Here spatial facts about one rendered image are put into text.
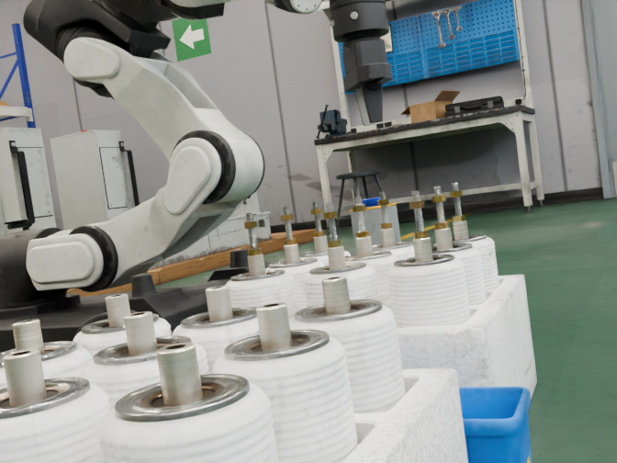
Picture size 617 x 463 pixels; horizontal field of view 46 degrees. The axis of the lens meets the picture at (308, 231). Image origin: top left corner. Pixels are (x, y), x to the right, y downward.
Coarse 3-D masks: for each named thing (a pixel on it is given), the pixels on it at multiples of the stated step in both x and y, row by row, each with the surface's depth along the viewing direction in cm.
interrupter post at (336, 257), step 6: (342, 246) 94; (330, 252) 94; (336, 252) 94; (342, 252) 94; (330, 258) 94; (336, 258) 94; (342, 258) 94; (330, 264) 94; (336, 264) 94; (342, 264) 94
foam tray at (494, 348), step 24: (504, 288) 104; (480, 312) 90; (504, 312) 95; (528, 312) 116; (408, 336) 84; (432, 336) 83; (456, 336) 82; (480, 336) 81; (504, 336) 93; (528, 336) 113; (408, 360) 84; (432, 360) 83; (456, 360) 82; (480, 360) 81; (504, 360) 91; (528, 360) 110; (480, 384) 81; (504, 384) 89; (528, 384) 108
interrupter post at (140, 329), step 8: (136, 312) 57; (144, 312) 57; (128, 320) 55; (136, 320) 55; (144, 320) 55; (152, 320) 56; (128, 328) 55; (136, 328) 55; (144, 328) 55; (152, 328) 56; (128, 336) 56; (136, 336) 55; (144, 336) 55; (152, 336) 56; (128, 344) 56; (136, 344) 55; (144, 344) 55; (152, 344) 56; (136, 352) 55; (144, 352) 55
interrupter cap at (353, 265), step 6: (348, 264) 97; (354, 264) 96; (360, 264) 95; (312, 270) 95; (318, 270) 94; (324, 270) 93; (330, 270) 91; (336, 270) 91; (342, 270) 91; (348, 270) 91
